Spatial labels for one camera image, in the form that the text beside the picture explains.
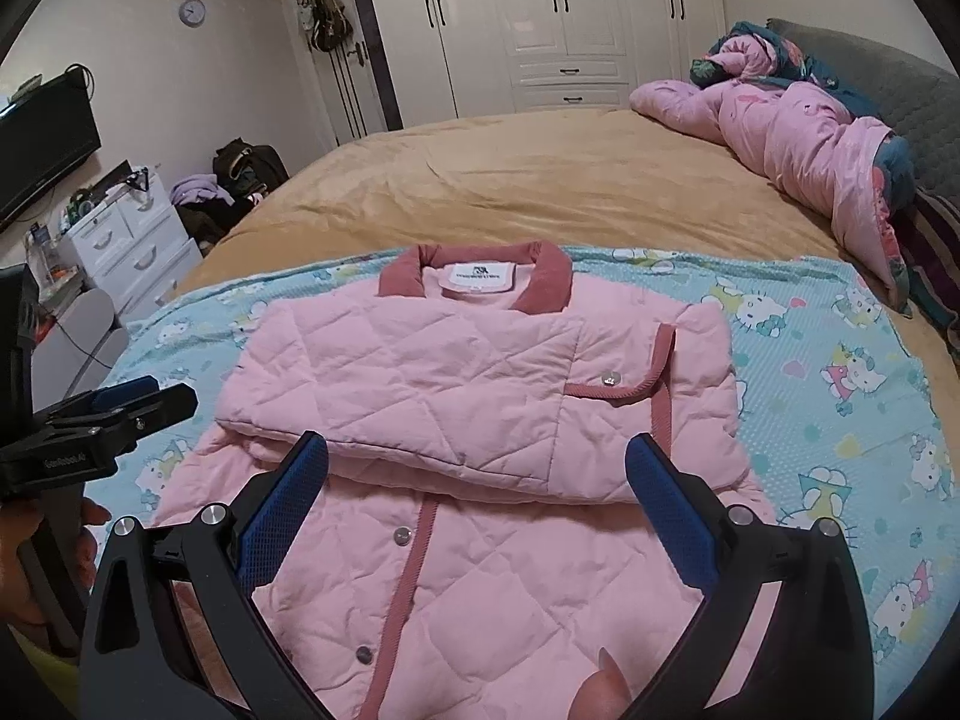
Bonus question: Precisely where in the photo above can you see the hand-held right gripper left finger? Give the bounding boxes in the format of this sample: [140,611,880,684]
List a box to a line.
[79,431,331,720]

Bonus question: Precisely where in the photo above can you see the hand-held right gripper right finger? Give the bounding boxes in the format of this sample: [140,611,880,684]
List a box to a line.
[622,433,875,720]

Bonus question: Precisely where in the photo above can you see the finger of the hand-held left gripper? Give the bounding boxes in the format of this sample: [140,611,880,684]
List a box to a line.
[111,384,200,440]
[43,377,163,429]

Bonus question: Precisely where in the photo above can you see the pink quilted jacket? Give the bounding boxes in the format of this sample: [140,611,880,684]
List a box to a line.
[154,240,777,720]

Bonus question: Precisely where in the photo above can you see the dark clothes pile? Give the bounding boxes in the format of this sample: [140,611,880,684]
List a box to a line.
[180,199,248,256]

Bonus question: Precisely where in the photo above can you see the person's left hand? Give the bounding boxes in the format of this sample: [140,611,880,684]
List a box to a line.
[0,497,113,629]

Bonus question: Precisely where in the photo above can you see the person's right hand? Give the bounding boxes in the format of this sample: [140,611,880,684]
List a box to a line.
[576,649,628,720]

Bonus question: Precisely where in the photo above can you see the grey chair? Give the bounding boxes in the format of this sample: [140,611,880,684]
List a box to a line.
[41,286,128,391]

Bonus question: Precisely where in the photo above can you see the white drawer cabinet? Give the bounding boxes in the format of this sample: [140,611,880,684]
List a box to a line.
[58,180,203,323]

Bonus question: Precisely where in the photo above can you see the blue cartoon cat blanket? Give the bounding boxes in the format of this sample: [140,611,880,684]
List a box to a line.
[97,244,960,720]

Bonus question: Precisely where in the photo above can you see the lilac cloth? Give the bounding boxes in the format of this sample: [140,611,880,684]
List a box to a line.
[169,174,233,208]

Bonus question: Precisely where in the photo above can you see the black television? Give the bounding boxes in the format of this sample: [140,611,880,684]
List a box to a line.
[0,73,102,231]

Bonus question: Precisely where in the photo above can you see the black bag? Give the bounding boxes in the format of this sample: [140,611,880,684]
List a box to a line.
[212,137,290,200]

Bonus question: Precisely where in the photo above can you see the bed with tan sheet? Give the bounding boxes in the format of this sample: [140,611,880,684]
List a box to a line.
[169,105,960,428]

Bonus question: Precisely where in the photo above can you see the dark striped pillow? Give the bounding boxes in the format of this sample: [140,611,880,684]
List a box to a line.
[896,187,960,353]

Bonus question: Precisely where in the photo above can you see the pink floral quilt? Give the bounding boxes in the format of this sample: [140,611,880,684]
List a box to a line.
[628,19,920,316]

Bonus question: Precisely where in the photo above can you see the hanging bags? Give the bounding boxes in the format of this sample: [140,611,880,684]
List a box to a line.
[300,0,355,53]

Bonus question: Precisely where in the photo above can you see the grey quilted headboard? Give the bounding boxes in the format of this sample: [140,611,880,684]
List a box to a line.
[765,17,960,203]

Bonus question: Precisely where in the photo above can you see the white wardrobe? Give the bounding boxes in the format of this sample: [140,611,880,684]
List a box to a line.
[358,0,728,125]

